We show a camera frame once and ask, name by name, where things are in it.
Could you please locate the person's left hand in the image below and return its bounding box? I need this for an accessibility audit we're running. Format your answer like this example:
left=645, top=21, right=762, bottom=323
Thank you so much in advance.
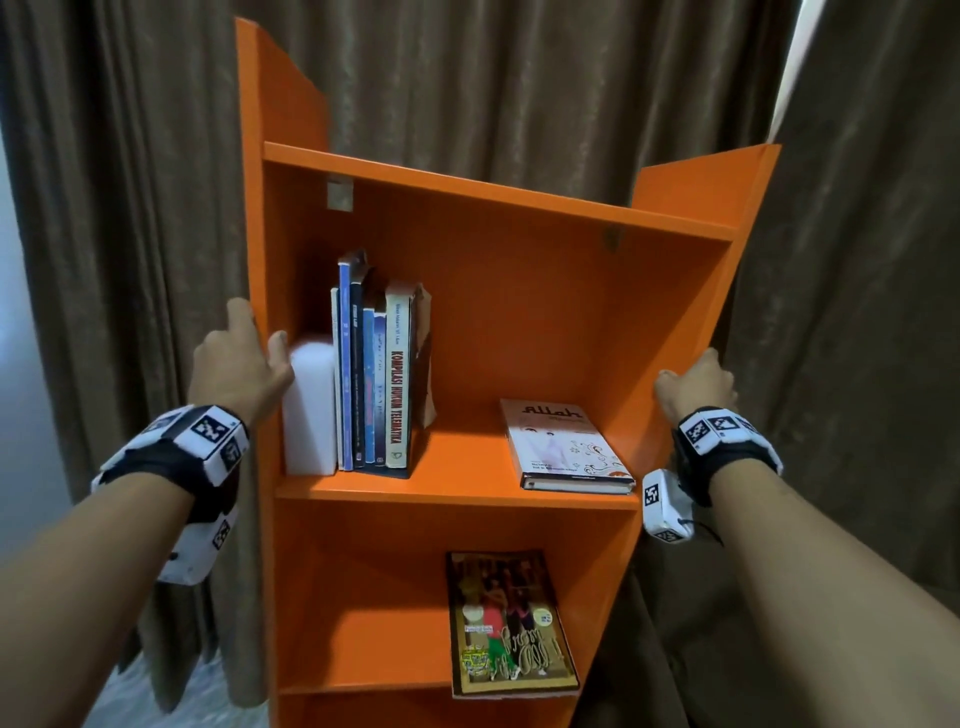
left=187, top=297, right=295, bottom=432

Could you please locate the person's right hand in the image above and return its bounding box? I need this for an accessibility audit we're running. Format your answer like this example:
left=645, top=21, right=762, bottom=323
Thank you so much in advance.
left=654, top=347, right=740, bottom=426

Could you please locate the orange wooden bookshelf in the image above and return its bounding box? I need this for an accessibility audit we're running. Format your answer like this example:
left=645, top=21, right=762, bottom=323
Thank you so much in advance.
left=234, top=17, right=783, bottom=728

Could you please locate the person's left forearm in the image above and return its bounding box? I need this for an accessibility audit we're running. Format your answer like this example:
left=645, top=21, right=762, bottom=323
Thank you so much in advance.
left=0, top=471, right=198, bottom=728

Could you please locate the person's right forearm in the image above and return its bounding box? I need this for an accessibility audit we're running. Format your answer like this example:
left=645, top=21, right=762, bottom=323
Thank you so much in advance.
left=708, top=457, right=960, bottom=728

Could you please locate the white plastic bookend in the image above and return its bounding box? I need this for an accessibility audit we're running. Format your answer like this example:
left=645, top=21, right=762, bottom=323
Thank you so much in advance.
left=282, top=335, right=339, bottom=477

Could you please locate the right wristband with marker tags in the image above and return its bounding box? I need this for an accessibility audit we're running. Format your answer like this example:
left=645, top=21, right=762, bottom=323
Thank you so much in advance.
left=672, top=406, right=784, bottom=508

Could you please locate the wristband with marker tags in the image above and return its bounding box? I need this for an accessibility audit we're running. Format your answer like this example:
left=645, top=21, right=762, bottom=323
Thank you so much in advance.
left=672, top=406, right=784, bottom=508
left=90, top=404, right=252, bottom=526

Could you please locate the row of standing books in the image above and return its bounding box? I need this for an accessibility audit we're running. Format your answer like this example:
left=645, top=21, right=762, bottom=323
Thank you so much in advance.
left=330, top=249, right=438, bottom=480

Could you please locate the left wristband with marker tags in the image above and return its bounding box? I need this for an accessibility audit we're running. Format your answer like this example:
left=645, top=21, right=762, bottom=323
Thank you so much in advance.
left=90, top=404, right=252, bottom=526

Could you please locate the white book with floral cover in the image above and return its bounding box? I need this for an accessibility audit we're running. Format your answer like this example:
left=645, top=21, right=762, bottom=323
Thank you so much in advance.
left=499, top=398, right=637, bottom=496

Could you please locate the wide brown curtain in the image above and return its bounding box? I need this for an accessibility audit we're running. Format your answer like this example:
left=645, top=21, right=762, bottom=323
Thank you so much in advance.
left=0, top=0, right=801, bottom=712

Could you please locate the narrow brown curtain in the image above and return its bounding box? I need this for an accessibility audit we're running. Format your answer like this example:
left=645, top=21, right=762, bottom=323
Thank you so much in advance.
left=571, top=0, right=960, bottom=728

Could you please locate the magazine with people on cover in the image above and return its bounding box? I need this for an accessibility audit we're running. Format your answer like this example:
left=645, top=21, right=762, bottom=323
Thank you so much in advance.
left=446, top=550, right=582, bottom=700

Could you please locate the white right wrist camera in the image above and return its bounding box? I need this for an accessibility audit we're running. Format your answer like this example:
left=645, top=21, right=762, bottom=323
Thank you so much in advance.
left=641, top=468, right=697, bottom=545

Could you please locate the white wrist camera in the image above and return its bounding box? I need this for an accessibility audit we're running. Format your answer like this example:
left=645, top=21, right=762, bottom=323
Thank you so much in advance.
left=154, top=501, right=242, bottom=587
left=641, top=468, right=697, bottom=545

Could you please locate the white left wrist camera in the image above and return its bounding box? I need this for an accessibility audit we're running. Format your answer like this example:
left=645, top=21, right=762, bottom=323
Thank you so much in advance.
left=154, top=501, right=242, bottom=587

